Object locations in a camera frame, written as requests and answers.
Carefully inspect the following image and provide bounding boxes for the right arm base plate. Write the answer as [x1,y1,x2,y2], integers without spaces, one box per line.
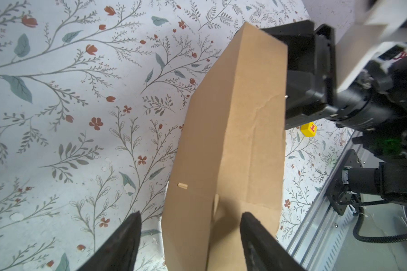
[325,149,362,216]

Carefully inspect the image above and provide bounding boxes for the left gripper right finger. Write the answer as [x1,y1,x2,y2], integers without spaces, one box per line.
[240,212,305,271]

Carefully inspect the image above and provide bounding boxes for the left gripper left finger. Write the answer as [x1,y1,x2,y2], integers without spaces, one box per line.
[79,212,141,271]

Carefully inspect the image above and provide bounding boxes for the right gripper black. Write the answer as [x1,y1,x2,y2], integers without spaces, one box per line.
[264,20,338,130]

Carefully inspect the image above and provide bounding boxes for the brown cardboard box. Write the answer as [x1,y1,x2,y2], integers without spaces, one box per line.
[161,23,288,271]

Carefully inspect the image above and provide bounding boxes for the aluminium front rail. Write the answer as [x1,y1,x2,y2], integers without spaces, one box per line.
[286,141,360,271]

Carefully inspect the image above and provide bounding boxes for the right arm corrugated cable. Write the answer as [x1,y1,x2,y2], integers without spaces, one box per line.
[352,203,407,244]

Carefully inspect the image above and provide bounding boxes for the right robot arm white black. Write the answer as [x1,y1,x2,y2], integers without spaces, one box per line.
[266,20,407,208]

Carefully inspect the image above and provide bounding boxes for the small yellow cube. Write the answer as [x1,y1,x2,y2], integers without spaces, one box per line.
[300,122,317,138]

